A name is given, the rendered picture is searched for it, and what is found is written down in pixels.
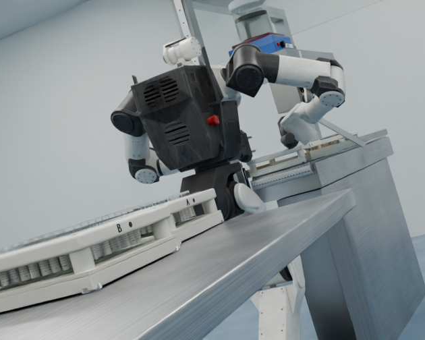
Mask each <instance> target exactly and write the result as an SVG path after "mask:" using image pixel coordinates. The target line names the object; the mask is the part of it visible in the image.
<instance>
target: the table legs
mask: <svg viewBox="0 0 425 340"><path fill-rule="evenodd" d="M325 234H326V237H327V241H328V243H329V248H330V250H331V254H332V257H333V261H334V263H335V268H336V270H337V274H338V277H339V281H340V284H341V288H342V290H343V295H344V297H345V301H346V304H347V308H348V311H349V315H350V318H351V321H352V325H353V328H354V331H355V334H356V338H357V340H384V339H383V334H382V332H381V329H380V325H379V322H378V319H377V315H376V312H375V309H374V305H373V302H372V298H371V295H370V292H369V288H368V285H367V282H366V278H365V275H364V272H363V268H362V265H361V262H360V258H359V255H358V251H357V248H356V245H355V242H354V239H353V235H352V232H351V228H350V226H349V221H348V219H347V215H345V216H344V217H343V218H341V219H340V220H339V221H338V222H336V223H335V224H334V225H333V226H332V227H331V228H330V229H329V230H328V231H326V232H325Z"/></svg>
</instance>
